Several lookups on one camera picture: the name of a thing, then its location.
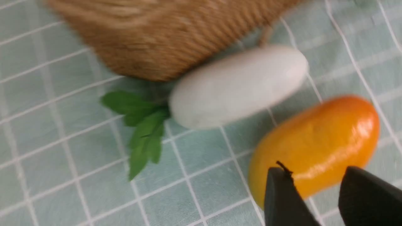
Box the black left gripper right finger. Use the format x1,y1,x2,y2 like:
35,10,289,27
338,166,402,226

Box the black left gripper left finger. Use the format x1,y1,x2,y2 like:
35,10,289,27
264,161,320,226

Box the orange yellow mango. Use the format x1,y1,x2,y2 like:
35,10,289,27
247,95,380,209

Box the white radish with green leaves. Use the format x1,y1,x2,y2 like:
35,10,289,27
100,44,310,181

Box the woven rattan basket green lining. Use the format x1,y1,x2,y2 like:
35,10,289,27
45,0,302,82

